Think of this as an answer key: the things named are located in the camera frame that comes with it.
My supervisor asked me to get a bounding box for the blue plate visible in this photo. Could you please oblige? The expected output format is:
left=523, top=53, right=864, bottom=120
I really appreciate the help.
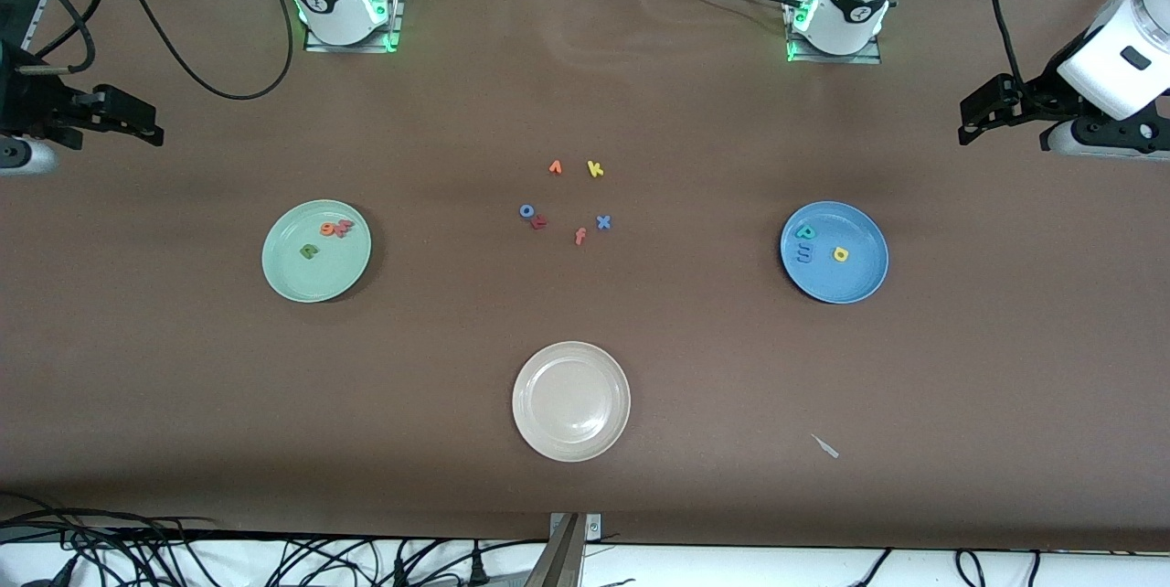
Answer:
left=780, top=201, right=889, bottom=305

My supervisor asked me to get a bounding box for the pale green plate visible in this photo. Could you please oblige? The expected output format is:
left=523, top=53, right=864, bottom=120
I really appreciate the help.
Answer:
left=262, top=199, right=373, bottom=304

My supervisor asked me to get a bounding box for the brown table cover sheet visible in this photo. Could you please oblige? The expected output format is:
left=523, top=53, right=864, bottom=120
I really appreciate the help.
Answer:
left=0, top=0, right=1170, bottom=551

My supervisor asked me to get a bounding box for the beige plate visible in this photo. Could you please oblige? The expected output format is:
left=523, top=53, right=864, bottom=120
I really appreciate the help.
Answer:
left=512, top=341, right=632, bottom=463

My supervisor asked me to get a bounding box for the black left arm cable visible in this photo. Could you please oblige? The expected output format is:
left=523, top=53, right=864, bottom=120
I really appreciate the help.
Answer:
left=990, top=0, right=1043, bottom=85

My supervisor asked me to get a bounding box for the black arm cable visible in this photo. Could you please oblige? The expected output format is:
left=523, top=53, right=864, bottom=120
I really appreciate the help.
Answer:
left=99, top=0, right=295, bottom=101
left=990, top=0, right=1043, bottom=85

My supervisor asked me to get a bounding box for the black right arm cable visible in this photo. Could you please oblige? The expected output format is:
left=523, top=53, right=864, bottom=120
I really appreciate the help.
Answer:
left=99, top=0, right=295, bottom=101

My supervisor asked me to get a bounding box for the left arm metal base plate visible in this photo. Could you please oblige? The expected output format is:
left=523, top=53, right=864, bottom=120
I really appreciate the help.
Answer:
left=782, top=0, right=883, bottom=65

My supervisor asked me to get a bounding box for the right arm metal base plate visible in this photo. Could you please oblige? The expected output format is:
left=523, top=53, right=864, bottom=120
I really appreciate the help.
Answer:
left=304, top=0, right=408, bottom=54

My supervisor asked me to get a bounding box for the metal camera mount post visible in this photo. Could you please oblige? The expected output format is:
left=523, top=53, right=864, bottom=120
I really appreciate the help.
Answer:
left=523, top=512, right=602, bottom=587

